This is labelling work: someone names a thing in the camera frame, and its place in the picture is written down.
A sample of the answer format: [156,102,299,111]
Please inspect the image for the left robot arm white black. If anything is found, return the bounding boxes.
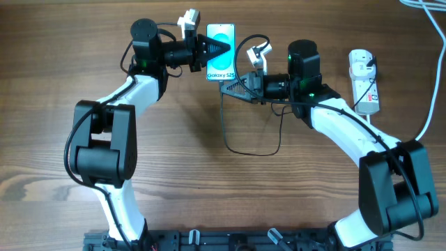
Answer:
[63,17,235,250]

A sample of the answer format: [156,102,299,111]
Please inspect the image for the white USB charger plug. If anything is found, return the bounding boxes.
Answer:
[349,61,376,80]

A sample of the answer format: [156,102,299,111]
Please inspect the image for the black USB charging cable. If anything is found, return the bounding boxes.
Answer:
[218,56,378,157]

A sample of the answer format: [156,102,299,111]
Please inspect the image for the white cables at corner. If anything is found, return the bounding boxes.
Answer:
[399,0,446,13]

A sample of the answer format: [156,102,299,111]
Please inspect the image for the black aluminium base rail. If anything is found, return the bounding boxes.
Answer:
[82,228,394,251]

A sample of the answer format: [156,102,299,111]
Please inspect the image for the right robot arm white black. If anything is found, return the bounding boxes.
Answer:
[220,40,439,250]

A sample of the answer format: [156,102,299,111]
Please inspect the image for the white power strip cord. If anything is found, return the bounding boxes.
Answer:
[365,0,446,142]

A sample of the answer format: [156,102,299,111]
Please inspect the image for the white power strip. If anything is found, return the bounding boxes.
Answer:
[348,49,380,116]

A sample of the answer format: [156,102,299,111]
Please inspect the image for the teal screen smartphone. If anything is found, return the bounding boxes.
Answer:
[206,24,236,81]

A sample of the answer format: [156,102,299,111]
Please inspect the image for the black right camera cable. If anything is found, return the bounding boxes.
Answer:
[233,33,425,242]

